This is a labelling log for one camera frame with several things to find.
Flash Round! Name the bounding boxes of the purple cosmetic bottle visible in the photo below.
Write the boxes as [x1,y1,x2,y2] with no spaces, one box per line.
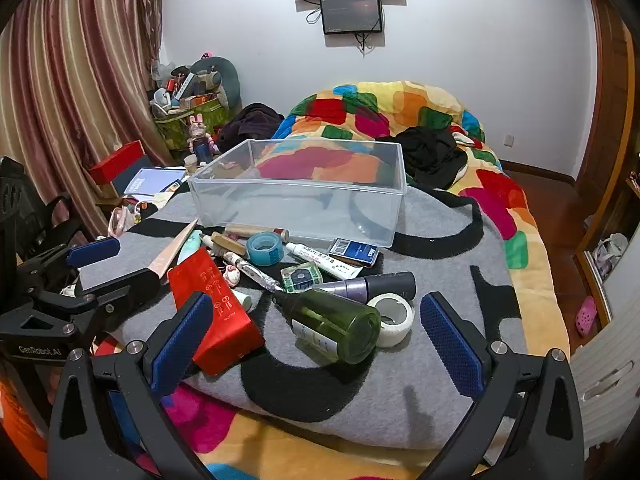
[312,271,417,305]

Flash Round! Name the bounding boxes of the pink slipper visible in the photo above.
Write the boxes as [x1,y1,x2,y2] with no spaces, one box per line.
[575,295,598,337]

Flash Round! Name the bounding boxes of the white shoes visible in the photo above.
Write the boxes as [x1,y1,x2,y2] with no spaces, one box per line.
[590,232,630,281]

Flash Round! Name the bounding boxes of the wooden stamp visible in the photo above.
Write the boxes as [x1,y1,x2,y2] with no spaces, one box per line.
[210,231,248,257]

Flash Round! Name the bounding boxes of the white cabinet door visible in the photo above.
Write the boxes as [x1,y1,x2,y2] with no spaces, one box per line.
[570,280,640,456]

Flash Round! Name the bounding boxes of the green storage bag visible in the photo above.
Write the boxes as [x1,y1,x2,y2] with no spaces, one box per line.
[152,97,226,151]

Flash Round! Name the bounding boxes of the pink bunny figure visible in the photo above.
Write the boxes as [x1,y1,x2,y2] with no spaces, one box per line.
[187,114,216,163]

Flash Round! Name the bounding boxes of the striped brown curtain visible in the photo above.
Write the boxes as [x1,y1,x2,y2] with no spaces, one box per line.
[0,0,168,241]

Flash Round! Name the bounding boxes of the white ointment tube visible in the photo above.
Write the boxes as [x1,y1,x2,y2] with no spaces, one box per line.
[285,241,365,281]

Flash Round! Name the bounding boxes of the white clear pen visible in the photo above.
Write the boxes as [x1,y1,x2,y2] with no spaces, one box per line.
[223,251,283,293]

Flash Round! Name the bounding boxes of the wooden door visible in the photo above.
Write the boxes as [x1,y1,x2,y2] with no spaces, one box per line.
[575,0,640,186]

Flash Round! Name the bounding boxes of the dark clothes pile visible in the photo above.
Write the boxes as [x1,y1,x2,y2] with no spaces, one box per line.
[218,103,286,153]

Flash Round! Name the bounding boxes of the black clothes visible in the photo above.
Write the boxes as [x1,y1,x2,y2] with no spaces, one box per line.
[377,126,468,191]

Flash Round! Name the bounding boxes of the colourful patchwork quilt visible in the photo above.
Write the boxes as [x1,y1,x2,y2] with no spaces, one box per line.
[90,80,571,480]

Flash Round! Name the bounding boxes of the brown cardboard tube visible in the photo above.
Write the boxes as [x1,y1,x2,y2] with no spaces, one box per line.
[224,223,290,242]

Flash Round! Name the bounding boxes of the grey green plush cushion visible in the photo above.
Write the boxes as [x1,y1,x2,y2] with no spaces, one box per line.
[187,55,243,111]

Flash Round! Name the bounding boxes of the small white tube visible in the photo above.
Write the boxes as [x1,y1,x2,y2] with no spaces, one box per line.
[227,287,253,311]

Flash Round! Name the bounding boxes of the clear plastic storage box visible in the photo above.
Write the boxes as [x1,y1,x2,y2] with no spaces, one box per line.
[187,138,406,248]

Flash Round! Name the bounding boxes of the pink plastic container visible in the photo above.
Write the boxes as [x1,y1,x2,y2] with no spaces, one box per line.
[109,205,138,238]

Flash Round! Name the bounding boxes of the red paper envelope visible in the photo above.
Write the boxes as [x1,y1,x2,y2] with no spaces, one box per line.
[167,248,266,376]

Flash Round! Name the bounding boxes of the teal tape roll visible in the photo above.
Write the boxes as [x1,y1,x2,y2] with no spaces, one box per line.
[246,232,284,266]

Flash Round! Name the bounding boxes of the white tape roll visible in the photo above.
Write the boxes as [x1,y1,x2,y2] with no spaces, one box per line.
[366,292,416,348]

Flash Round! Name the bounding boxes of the green glass bottle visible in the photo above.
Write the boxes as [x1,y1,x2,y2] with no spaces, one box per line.
[271,287,382,365]

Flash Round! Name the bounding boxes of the grey black blanket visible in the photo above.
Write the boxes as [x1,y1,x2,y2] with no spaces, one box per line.
[107,187,531,448]

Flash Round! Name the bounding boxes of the blue card box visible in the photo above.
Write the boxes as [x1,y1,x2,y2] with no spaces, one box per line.
[327,238,381,267]

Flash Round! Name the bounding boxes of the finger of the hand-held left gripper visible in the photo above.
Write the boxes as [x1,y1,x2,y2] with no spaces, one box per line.
[34,267,163,314]
[20,236,122,286]

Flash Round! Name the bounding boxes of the mint green tube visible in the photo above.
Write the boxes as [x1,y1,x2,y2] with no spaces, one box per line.
[177,230,204,266]

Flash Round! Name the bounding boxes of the peach pointed sleeve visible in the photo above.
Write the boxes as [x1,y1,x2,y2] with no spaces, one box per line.
[149,217,201,281]

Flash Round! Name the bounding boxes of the small wall monitor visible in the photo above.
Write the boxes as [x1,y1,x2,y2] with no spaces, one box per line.
[320,0,384,36]

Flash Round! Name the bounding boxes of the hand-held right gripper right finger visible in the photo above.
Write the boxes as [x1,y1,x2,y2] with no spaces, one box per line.
[419,291,586,480]

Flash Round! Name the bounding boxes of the small clear square case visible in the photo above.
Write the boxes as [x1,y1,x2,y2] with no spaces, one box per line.
[280,261,324,293]

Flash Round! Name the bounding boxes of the blue notebook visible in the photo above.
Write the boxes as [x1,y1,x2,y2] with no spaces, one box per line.
[122,167,187,198]

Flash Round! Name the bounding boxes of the wooden shelf unit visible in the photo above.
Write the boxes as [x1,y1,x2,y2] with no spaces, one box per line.
[575,170,640,331]

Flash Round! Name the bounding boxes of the red box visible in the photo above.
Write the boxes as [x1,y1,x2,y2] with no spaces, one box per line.
[89,140,147,186]

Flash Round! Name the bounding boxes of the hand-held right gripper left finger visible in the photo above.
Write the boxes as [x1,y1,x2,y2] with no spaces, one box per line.
[47,291,216,480]

